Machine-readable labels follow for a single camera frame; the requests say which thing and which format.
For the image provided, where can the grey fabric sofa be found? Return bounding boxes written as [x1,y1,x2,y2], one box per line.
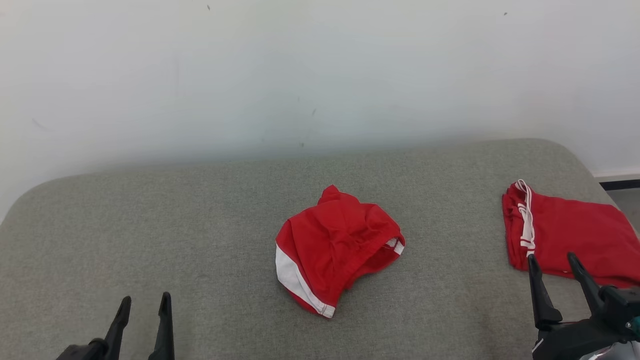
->
[0,138,640,360]

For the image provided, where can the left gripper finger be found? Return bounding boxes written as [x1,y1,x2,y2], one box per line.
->
[148,292,175,360]
[102,296,132,360]

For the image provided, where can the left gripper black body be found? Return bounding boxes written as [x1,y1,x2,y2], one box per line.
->
[55,338,109,360]

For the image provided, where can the red and white jersey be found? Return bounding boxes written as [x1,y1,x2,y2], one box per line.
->
[501,179,640,290]

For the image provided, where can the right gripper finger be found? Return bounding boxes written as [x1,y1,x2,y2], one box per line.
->
[527,254,564,331]
[566,252,607,317]

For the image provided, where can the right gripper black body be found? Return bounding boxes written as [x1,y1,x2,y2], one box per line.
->
[531,314,637,360]

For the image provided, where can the red shorts with white stripe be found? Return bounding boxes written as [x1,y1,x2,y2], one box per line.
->
[275,185,406,319]

